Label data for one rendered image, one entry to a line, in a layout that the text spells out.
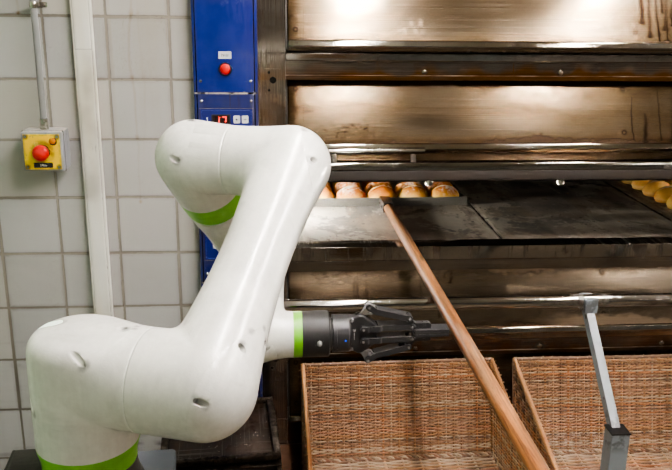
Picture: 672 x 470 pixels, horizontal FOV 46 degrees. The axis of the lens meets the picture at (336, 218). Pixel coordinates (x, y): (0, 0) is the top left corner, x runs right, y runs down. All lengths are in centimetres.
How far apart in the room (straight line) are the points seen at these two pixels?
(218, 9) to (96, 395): 123
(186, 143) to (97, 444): 47
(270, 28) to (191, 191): 85
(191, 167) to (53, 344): 37
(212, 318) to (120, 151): 118
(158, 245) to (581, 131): 117
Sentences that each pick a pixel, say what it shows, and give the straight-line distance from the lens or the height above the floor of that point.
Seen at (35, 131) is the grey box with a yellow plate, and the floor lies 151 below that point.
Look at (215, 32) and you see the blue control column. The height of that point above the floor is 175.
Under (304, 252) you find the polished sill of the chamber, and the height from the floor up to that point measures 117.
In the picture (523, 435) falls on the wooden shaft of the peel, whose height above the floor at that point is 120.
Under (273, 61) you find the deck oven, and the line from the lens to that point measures 204.
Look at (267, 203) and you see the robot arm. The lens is 111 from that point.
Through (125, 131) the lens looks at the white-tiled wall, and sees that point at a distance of 210.
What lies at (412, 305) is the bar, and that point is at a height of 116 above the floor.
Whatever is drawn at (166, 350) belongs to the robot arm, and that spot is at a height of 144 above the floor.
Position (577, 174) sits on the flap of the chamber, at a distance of 208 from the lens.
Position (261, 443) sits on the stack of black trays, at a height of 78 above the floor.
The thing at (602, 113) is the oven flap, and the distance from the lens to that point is 224.
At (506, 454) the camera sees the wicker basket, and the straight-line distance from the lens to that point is 225.
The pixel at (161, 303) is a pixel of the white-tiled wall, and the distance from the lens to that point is 222.
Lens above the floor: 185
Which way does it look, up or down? 16 degrees down
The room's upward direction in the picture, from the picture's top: 1 degrees clockwise
